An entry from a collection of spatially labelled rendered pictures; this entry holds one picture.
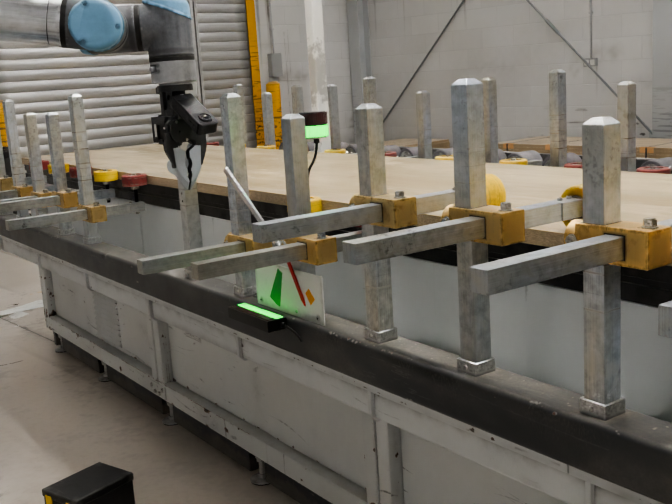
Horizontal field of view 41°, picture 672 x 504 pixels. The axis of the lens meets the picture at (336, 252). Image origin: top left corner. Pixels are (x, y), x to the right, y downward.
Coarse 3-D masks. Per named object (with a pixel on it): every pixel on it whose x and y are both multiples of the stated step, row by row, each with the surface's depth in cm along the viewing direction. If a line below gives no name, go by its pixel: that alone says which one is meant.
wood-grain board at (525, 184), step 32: (64, 160) 370; (96, 160) 360; (128, 160) 350; (160, 160) 340; (224, 160) 323; (256, 160) 315; (320, 160) 300; (352, 160) 293; (416, 160) 280; (448, 160) 274; (224, 192) 246; (256, 192) 231; (320, 192) 220; (352, 192) 216; (416, 192) 209; (512, 192) 199; (544, 192) 196; (640, 192) 187
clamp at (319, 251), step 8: (288, 240) 181; (296, 240) 178; (304, 240) 176; (312, 240) 174; (320, 240) 173; (328, 240) 174; (312, 248) 174; (320, 248) 174; (328, 248) 175; (336, 248) 176; (312, 256) 175; (320, 256) 174; (328, 256) 175; (336, 256) 176; (320, 264) 174
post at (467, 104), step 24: (456, 96) 135; (480, 96) 135; (456, 120) 136; (480, 120) 136; (456, 144) 137; (480, 144) 136; (456, 168) 138; (480, 168) 137; (456, 192) 139; (480, 192) 137; (480, 312) 141; (480, 336) 141; (480, 360) 142
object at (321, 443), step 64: (128, 192) 307; (448, 256) 176; (512, 256) 162; (64, 320) 403; (128, 320) 337; (448, 320) 179; (512, 320) 164; (576, 320) 152; (640, 320) 141; (128, 384) 346; (192, 384) 298; (256, 384) 260; (576, 384) 154; (640, 384) 143; (256, 448) 259; (320, 448) 236; (384, 448) 205
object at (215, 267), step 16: (336, 240) 180; (224, 256) 168; (240, 256) 168; (256, 256) 170; (272, 256) 172; (288, 256) 174; (304, 256) 176; (192, 272) 165; (208, 272) 164; (224, 272) 166
